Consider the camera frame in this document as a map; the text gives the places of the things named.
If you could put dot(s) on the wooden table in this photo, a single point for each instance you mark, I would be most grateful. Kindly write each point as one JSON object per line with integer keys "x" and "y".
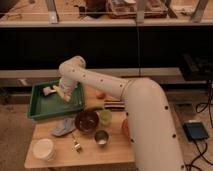
{"x": 117, "y": 151}

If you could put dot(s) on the black foot pedal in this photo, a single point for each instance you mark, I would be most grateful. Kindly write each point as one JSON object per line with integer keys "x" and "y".
{"x": 195, "y": 131}

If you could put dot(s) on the green cup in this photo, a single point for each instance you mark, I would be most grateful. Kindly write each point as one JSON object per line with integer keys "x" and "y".
{"x": 105, "y": 117}

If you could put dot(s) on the small metal clip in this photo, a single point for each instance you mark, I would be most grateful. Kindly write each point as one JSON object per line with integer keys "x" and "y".
{"x": 77, "y": 145}

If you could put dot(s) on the orange bowl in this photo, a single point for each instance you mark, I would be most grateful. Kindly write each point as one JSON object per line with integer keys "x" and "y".
{"x": 125, "y": 128}

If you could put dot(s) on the yellow banana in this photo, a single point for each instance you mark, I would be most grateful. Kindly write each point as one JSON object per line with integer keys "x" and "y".
{"x": 66, "y": 98}

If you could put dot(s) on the purple bowl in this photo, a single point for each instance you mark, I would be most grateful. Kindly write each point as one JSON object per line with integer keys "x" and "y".
{"x": 87, "y": 122}

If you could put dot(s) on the orange fruit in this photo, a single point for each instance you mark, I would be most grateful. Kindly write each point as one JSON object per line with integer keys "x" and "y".
{"x": 100, "y": 95}

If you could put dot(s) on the green cucumber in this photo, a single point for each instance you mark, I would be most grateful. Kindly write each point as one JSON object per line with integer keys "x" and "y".
{"x": 95, "y": 108}

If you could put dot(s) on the green plastic tray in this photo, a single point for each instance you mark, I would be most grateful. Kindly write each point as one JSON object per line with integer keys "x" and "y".
{"x": 44, "y": 107}

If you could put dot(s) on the grey blue cloth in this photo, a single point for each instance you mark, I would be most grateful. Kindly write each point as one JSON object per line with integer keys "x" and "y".
{"x": 65, "y": 127}

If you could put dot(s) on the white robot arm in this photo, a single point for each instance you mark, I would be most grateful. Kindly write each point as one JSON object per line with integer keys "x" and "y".
{"x": 152, "y": 130}

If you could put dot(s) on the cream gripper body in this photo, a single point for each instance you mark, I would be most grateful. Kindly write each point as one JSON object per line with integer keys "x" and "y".
{"x": 59, "y": 91}

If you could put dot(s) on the white plate stack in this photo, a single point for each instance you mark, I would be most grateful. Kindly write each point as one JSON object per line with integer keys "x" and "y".
{"x": 44, "y": 149}

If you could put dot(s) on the small metal cup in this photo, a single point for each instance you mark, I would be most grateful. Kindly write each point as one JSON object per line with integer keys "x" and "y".
{"x": 101, "y": 137}

